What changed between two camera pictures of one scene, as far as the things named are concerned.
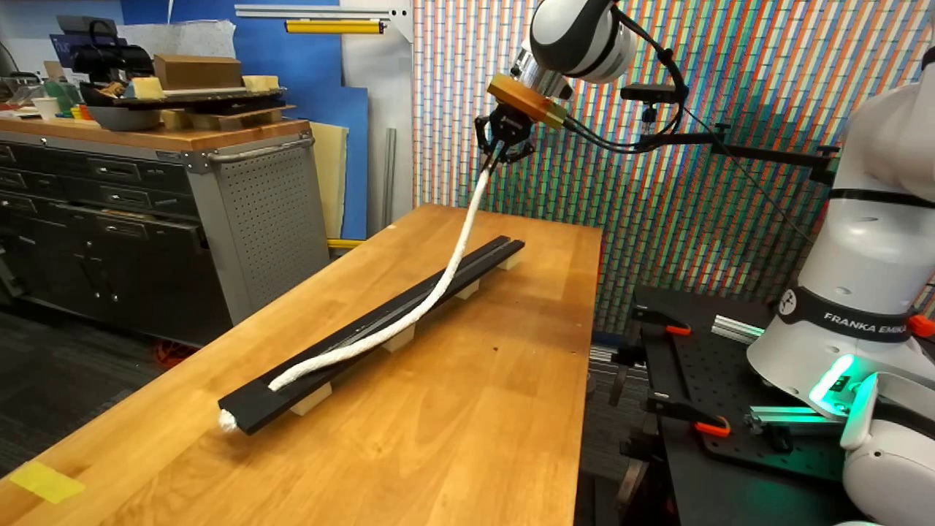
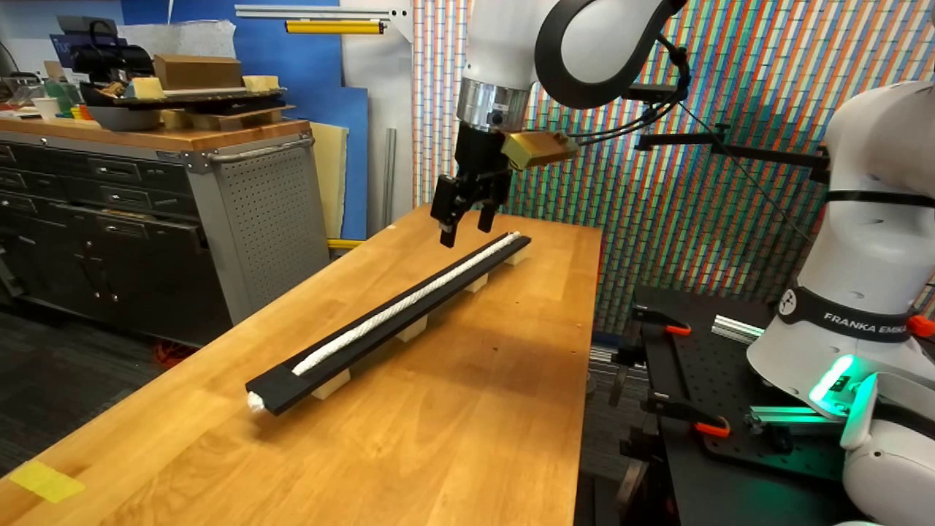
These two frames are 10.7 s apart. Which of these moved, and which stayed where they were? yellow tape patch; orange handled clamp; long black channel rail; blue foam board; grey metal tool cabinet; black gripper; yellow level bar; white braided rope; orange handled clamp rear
Moved: white braided rope; black gripper; long black channel rail
Stayed: yellow tape patch; grey metal tool cabinet; blue foam board; orange handled clamp; yellow level bar; orange handled clamp rear
